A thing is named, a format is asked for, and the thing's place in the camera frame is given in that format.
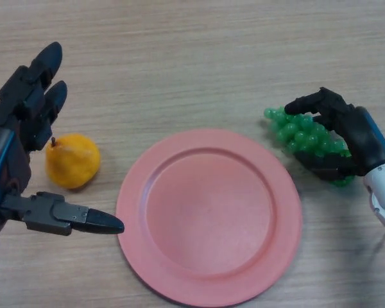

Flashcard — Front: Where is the orange yellow pear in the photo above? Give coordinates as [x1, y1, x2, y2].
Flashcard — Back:
[44, 133, 101, 189]

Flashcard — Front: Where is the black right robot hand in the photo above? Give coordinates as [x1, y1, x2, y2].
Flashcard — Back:
[284, 86, 385, 182]

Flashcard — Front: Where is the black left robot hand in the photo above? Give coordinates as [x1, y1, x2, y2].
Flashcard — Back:
[0, 41, 125, 237]

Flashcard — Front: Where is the pink round plate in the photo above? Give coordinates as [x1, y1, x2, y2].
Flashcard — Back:
[115, 128, 303, 308]

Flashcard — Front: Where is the green grapes bunch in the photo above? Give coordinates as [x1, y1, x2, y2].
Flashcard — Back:
[263, 107, 355, 187]

